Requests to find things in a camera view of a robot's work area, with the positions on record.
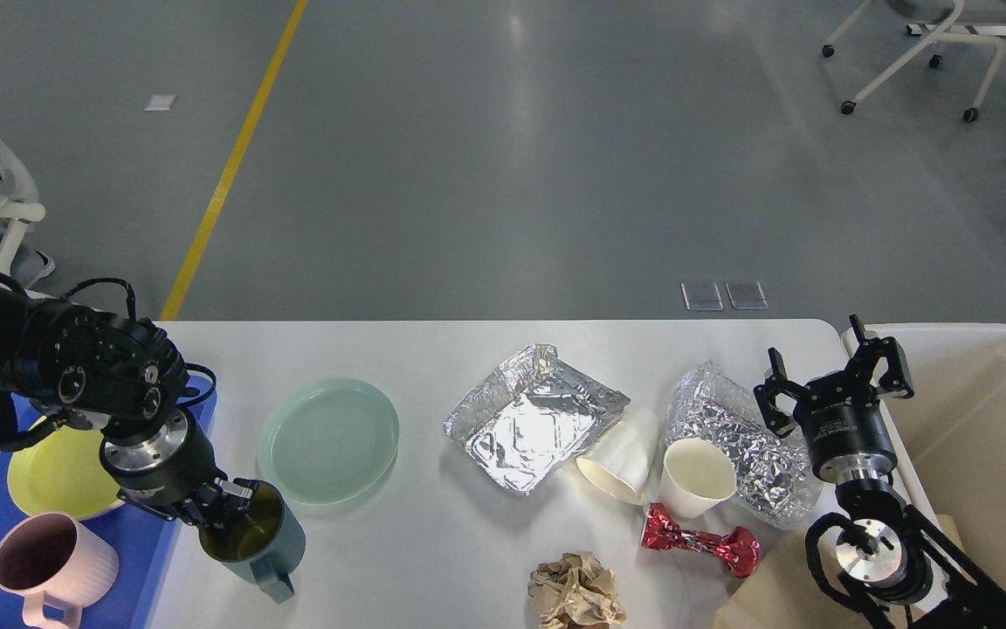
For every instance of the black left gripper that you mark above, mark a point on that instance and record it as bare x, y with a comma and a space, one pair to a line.
173, 475

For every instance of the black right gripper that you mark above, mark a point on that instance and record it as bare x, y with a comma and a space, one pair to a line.
839, 415

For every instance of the dark green mug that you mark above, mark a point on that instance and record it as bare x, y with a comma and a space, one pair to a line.
262, 544

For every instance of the light green plate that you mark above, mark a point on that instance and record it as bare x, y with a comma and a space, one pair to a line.
329, 442

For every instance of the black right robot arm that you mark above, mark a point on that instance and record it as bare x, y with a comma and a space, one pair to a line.
877, 551

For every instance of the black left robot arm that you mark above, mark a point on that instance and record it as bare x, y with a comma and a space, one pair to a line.
67, 365

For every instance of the crumpled aluminium foil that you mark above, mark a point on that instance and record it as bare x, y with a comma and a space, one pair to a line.
773, 476

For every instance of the upright white paper cup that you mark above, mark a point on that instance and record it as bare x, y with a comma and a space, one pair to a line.
696, 476

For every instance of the beige plastic bin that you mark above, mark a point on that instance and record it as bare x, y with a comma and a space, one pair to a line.
954, 428

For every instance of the yellow plate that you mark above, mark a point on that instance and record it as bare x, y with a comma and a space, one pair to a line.
63, 473

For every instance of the red foil wrapper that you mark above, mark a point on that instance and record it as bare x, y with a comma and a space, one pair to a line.
739, 549

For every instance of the brown paper bag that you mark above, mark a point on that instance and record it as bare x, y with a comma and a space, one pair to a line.
782, 594

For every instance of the lying white paper cup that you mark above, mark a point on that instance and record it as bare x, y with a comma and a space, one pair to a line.
620, 461

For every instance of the flat aluminium foil tray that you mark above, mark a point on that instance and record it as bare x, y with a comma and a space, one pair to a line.
529, 415

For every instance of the black sneaker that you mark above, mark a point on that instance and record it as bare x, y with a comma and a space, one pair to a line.
31, 266

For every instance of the crumpled brown paper ball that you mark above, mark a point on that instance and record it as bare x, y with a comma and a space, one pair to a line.
576, 591

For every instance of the white chair base bar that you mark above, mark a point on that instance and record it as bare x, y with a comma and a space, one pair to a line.
917, 30

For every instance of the white wheeled chair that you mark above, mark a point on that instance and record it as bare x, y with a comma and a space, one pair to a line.
944, 14

